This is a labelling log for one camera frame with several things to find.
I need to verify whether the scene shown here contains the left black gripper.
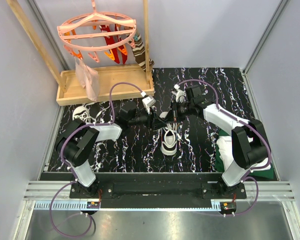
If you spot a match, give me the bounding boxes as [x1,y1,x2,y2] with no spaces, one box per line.
[128,105,167,132]

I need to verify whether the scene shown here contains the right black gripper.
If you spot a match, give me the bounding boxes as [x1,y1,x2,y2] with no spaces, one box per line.
[163,100,194,124]

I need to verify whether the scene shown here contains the white sneaker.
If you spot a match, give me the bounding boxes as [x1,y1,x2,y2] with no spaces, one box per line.
[72,105,103,124]
[158,122,178,156]

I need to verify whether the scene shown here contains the white shoelace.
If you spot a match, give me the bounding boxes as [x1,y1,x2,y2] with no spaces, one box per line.
[160,122,190,151]

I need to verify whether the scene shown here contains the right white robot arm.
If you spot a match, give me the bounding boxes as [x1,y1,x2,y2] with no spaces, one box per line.
[160,84,271,199]

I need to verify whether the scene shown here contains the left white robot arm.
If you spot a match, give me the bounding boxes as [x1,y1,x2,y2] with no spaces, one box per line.
[55,107,169,198]

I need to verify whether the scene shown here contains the black marble mat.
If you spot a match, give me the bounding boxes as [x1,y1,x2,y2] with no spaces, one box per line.
[48,67,278,174]

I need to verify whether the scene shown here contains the red sock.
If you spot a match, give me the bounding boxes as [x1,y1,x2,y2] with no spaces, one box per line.
[114,24,128,65]
[99,25,120,64]

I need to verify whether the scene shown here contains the brown striped sock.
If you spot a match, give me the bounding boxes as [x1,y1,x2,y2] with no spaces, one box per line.
[132,31,146,72]

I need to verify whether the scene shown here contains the translucent plastic bag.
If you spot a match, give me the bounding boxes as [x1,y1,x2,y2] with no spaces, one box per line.
[75,58,100,102]

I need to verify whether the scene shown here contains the wooden tray rack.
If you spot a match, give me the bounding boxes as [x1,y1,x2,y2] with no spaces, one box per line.
[7,0,155,106]

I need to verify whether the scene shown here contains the green folded cloth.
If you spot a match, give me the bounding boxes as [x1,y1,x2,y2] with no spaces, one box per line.
[214,128,274,179]

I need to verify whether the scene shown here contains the pink round clip hanger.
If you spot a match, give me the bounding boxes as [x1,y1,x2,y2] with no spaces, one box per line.
[57,0,137,64]

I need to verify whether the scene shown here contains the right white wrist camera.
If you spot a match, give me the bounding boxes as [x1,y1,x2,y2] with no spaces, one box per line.
[171,84,186,103]

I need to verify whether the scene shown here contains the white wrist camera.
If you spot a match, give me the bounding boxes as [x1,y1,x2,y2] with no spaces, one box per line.
[140,91,156,114]
[171,84,186,103]

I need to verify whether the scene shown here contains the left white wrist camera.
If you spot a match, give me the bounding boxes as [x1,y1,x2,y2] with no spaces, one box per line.
[140,91,156,114]

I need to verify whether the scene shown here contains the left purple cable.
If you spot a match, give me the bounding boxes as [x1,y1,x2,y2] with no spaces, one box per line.
[48,82,148,238]

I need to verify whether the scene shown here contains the purple cable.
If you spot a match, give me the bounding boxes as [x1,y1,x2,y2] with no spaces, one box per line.
[48,82,148,238]
[173,79,273,217]

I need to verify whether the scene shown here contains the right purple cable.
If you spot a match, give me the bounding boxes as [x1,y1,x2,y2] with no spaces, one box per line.
[173,79,273,217]

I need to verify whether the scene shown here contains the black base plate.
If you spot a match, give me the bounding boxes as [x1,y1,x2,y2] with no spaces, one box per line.
[69,181,247,210]

